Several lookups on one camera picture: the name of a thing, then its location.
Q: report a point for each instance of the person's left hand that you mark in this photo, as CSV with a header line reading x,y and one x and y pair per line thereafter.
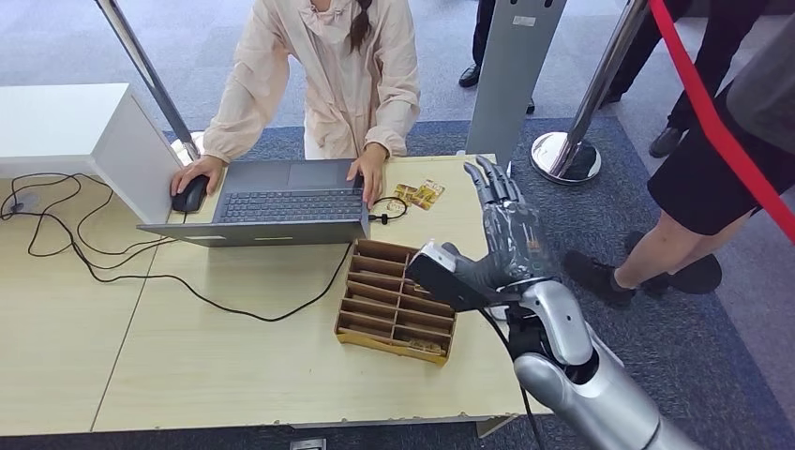
x,y
372,171

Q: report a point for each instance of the black stanchion post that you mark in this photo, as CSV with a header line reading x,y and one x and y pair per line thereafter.
x,y
702,279

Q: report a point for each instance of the grey floor box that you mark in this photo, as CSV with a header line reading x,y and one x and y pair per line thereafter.
x,y
307,445

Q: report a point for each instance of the white cabinet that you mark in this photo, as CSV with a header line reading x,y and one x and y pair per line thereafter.
x,y
68,124

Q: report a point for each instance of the grey kiosk stand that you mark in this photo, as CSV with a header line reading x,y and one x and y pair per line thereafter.
x,y
515,68

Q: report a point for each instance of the chrome stanchion post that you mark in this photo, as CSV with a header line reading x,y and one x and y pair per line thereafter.
x,y
149,74
605,68

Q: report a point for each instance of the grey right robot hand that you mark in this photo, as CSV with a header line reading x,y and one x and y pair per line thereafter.
x,y
515,242

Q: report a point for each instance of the gold patterned ID card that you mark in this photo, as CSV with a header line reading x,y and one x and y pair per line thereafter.
x,y
430,194

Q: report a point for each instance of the person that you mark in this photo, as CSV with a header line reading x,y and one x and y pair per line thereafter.
x,y
702,180
481,37
708,49
335,81

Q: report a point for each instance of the grey laptop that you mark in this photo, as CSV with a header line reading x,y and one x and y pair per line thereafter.
x,y
286,211

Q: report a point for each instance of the wooden card organizer box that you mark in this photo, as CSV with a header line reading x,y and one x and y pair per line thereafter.
x,y
379,304

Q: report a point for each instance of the person's right hand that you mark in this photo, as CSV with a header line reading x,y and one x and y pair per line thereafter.
x,y
199,166

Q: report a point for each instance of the black computer mouse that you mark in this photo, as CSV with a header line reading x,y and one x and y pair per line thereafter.
x,y
188,197

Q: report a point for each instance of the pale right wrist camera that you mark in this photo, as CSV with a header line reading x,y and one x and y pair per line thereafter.
x,y
435,273

